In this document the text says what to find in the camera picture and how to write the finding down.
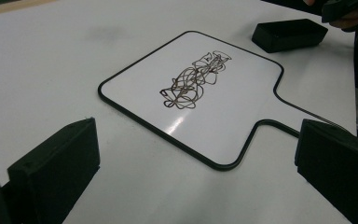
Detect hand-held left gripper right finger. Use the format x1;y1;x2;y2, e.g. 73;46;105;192
294;119;358;224

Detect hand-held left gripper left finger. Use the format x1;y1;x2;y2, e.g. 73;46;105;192
7;117;101;224

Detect black whiteboard eraser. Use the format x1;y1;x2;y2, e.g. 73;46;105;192
251;18;329;54

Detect white paddle-shaped whiteboard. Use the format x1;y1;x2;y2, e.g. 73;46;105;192
97;30;352;172

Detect wooden table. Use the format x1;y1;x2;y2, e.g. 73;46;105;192
0;0;57;18

